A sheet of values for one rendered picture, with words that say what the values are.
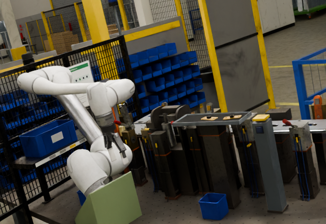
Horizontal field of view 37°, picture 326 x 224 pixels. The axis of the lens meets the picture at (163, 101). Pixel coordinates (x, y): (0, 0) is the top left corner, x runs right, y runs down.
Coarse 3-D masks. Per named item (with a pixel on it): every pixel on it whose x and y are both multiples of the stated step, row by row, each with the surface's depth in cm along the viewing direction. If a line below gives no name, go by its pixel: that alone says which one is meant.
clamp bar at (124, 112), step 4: (120, 104) 287; (124, 104) 287; (120, 108) 286; (124, 108) 287; (124, 112) 288; (124, 116) 289; (128, 116) 289; (124, 120) 291; (128, 120) 289; (128, 124) 293; (128, 128) 293
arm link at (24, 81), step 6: (30, 72) 275; (36, 72) 274; (42, 72) 276; (18, 78) 275; (24, 78) 270; (30, 78) 268; (48, 78) 276; (18, 84) 275; (24, 84) 269; (30, 84) 266; (24, 90) 272; (30, 90) 268
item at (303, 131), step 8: (304, 128) 224; (296, 136) 225; (304, 136) 224; (296, 144) 227; (304, 144) 225; (296, 152) 228; (304, 152) 227; (296, 160) 230; (304, 160) 228; (312, 160) 233; (304, 168) 228; (312, 168) 232; (304, 176) 230; (312, 176) 230; (304, 184) 230; (312, 184) 230; (304, 192) 233; (312, 192) 230
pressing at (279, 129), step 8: (288, 120) 257; (296, 120) 254; (304, 120) 251; (312, 120) 248; (320, 120) 245; (136, 128) 310; (280, 128) 247; (288, 128) 244; (312, 128) 236; (320, 128) 233; (136, 136) 297
